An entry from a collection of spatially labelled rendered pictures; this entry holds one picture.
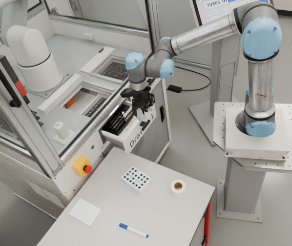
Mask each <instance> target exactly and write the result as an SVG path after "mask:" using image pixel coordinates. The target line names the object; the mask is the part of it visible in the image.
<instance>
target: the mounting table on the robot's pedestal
mask: <svg viewBox="0 0 292 246"><path fill-rule="evenodd" d="M274 104H275V108H282V111H283V117H284V123H285V128H286V133H287V139H288V144H289V150H290V152H289V153H288V154H287V155H286V161H275V160H262V159H248V158H234V157H231V158H232V159H234V160H235V161H236V162H237V163H238V164H239V165H241V166H242V167H243V168H246V170H253V171H265V172H277V173H289V174H292V104H282V103H274ZM226 107H245V103H244V102H215V103H214V123H213V143H215V144H216V145H217V146H218V147H219V148H221V149H222V150H223V151H225V115H226Z"/></svg>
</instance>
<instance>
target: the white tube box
mask: <svg viewBox="0 0 292 246"><path fill-rule="evenodd" d="M137 171H139V172H140V173H139V174H138V173H137ZM129 174H131V178H130V177H129ZM135 178H137V182H136V181H135ZM121 179H122V182H123V183H125V184H126V185H128V186H129V187H131V188H132V189H133V190H135V191H136V192H137V193H139V194H140V195H142V194H143V193H144V191H145V190H146V189H147V188H148V187H149V186H150V185H151V184H152V179H151V178H150V177H149V176H147V175H146V174H144V173H143V172H141V171H140V170H138V169H137V168H135V167H134V166H132V167H131V168H130V169H129V170H128V171H127V172H126V173H125V174H124V175H123V176H122V177H121ZM138 180H140V184H139V183H138Z"/></svg>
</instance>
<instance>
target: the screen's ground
mask: <svg viewBox="0 0 292 246"><path fill-rule="evenodd" d="M239 1H242V0H237V1H234V2H230V3H227V4H222V0H205V1H203V3H200V4H197V7H198V10H199V14H200V18H201V21H202V24H206V23H208V22H209V19H208V15H207V11H208V10H211V9H214V8H218V7H221V6H225V5H228V4H232V3H235V2H239ZM250 1H251V2H254V1H258V0H250Z"/></svg>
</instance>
